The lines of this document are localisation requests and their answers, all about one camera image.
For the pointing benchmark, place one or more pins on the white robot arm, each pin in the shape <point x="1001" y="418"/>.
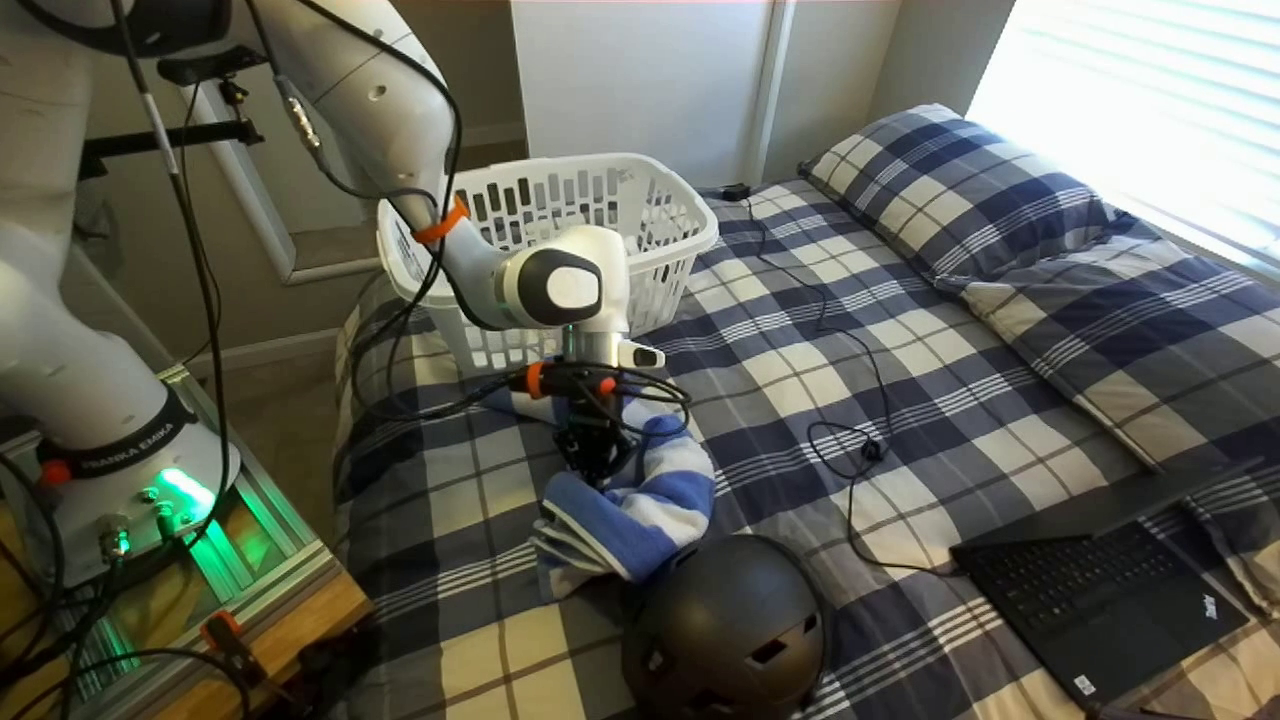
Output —
<point x="361" y="80"/>

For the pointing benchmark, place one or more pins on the white and blue striped towel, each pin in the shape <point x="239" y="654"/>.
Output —
<point x="653" y="505"/>

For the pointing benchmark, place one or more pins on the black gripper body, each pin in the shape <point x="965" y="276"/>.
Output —
<point x="592" y="422"/>

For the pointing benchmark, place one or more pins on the white door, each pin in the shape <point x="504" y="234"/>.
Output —
<point x="642" y="80"/>

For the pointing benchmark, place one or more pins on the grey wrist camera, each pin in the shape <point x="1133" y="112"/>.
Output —
<point x="639" y="352"/>

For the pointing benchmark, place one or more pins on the white window blinds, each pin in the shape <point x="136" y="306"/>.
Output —
<point x="1145" y="104"/>

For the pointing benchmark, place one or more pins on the black mounting bar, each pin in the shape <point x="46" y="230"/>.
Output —
<point x="160" y="133"/>

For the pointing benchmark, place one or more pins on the large plaid pillow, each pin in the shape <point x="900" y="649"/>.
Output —
<point x="962" y="186"/>

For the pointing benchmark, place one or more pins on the black laptop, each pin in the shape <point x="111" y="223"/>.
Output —
<point x="1105" y="602"/>

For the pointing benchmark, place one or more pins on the small plaid pillow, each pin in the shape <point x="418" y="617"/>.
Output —
<point x="1145" y="344"/>

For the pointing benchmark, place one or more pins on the metal robot stand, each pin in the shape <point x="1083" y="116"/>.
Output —
<point x="254" y="547"/>

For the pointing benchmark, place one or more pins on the black helmet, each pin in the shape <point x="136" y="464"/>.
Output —
<point x="722" y="626"/>

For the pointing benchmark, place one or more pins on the white plastic laundry basket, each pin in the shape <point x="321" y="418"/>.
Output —
<point x="626" y="200"/>

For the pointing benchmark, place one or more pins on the wooden table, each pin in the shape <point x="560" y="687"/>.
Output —
<point x="294" y="642"/>

